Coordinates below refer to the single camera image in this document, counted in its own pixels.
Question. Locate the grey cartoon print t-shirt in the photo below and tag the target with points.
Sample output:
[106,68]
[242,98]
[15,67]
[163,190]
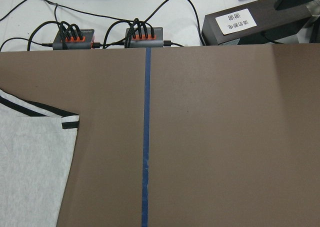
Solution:
[37,143]

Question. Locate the lower orange usb hub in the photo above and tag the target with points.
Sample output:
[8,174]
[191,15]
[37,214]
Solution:
[141,34]

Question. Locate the orange usb hub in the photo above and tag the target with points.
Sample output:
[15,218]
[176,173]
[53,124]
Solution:
[141,34]
[71,37]

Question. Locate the upper orange usb hub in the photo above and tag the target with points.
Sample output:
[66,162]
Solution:
[71,37]

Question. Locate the dark box with label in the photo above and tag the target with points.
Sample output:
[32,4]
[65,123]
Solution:
[252,23]

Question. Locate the black camera stand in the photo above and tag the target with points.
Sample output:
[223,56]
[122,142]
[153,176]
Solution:
[312,7]

